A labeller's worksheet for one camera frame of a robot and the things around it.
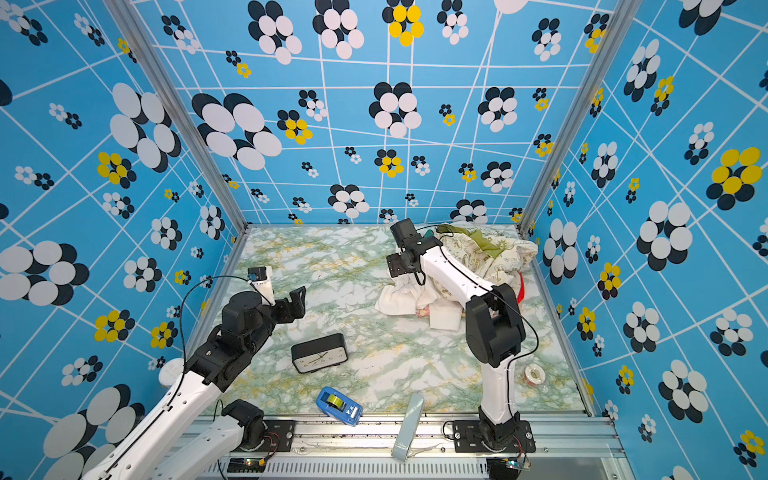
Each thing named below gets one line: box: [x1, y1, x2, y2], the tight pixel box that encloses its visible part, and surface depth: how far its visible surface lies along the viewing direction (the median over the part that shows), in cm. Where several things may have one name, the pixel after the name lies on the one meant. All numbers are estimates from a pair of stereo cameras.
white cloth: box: [375, 272, 464, 331], surface depth 95 cm
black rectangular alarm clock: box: [291, 333, 348, 374], surface depth 82 cm
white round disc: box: [158, 358, 184, 386], surface depth 70 cm
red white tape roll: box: [524, 363, 546, 386], surface depth 82 cm
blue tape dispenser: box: [316, 386, 363, 427], surface depth 76 cm
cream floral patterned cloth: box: [437, 233, 539, 288], surface depth 94 cm
